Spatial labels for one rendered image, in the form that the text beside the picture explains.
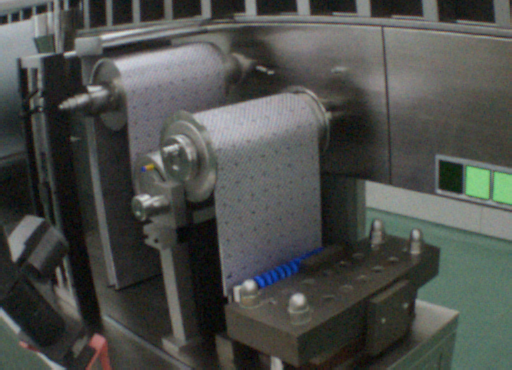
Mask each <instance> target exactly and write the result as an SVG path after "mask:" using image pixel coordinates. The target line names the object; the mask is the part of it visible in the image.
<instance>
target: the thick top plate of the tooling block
mask: <svg viewBox="0 0 512 370"><path fill-rule="evenodd" d="M368 239H369V236H367V237H365V238H364V239H362V240H360V241H358V242H356V243H355V244H353V245H351V246H349V247H346V248H345V250H344V256H343V257H342V258H340V259H338V260H336V261H334V262H332V263H330V264H329V265H327V266H325V267H323V268H321V269H318V270H315V271H314V272H312V273H307V272H306V273H304V272H302V271H299V272H297V273H295V274H293V275H291V276H287V277H285V278H283V279H282V280H280V281H277V282H275V283H273V284H271V285H269V286H267V287H264V288H262V289H260V290H258V291H259V292H260V294H261V301H262V302H263V305H262V307H260V308H258V309H244V308H240V307H239V302H237V301H233V302H231V303H229V304H227V305H225V306H224V310H225V319H226V323H227V329H228V336H230V337H231V338H233V339H237V340H238V341H240V342H241V343H243V344H247V345H249V346H251V347H252V348H256V349H258V350H260V351H261V352H265V353H267V354H269V355H271V356H273V357H275V358H278V359H280V360H282V361H286V362H287V363H289V364H293V365H294V366H296V367H299V366H301V365H303V364H305V363H306V362H309V361H310V360H311V359H313V358H314V357H318V356H319V355H320V354H321V353H323V352H325V351H327V350H328V349H330V348H331V347H333V346H334V345H337V344H338V343H339V342H341V341H343V340H344V339H346V338H348V337H349V336H351V335H352V334H354V333H356V331H358V330H360V329H362V328H364V326H366V325H367V320H368V316H367V307H368V300H370V299H371V298H372V297H374V296H375V295H377V294H379V292H381V291H383V290H385V289H387V288H389V287H390V286H392V285H393V284H394V283H396V282H398V281H399V280H400V279H402V278H403V279H408V280H411V286H410V295H411V294H412V293H414V292H416V291H417V290H419V289H420V288H422V286H424V285H426V284H427V283H428V282H429V281H431V279H433V278H434V277H436V276H438V275H439V263H440V246H434V245H431V244H428V243H427V244H424V248H425V252H422V253H420V254H411V253H408V252H407V248H408V240H409V239H407V238H404V237H398V236H395V235H392V234H389V233H387V234H386V242H384V243H382V244H373V243H370V242H369V241H368ZM295 293H302V294H303V295H304V296H305V297H306V299H307V304H308V307H309V308H310V316H311V320H310V321H309V322H308V323H306V324H303V325H294V324H291V323H288V322H287V320H286V319H287V317H288V316H287V315H288V307H289V306H290V300H291V298H292V296H293V294H295Z"/></svg>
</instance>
